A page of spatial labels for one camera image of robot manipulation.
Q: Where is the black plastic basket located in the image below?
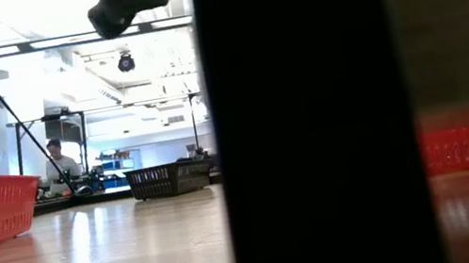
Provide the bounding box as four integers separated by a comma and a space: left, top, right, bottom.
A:
122, 154, 222, 205

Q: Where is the black metal shelf rack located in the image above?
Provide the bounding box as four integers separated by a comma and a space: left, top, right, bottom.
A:
190, 0, 469, 263

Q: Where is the blue storage rack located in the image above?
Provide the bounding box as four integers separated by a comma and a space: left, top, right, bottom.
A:
94, 146, 139, 192

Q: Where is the person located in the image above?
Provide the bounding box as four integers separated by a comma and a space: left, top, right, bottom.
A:
39, 134, 87, 198

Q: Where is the black overhead frame bar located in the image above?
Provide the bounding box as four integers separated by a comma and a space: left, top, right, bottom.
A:
0, 12, 198, 58

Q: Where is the black background rig frame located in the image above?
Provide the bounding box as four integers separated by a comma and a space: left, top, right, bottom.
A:
6, 108, 95, 188
184, 89, 219, 158

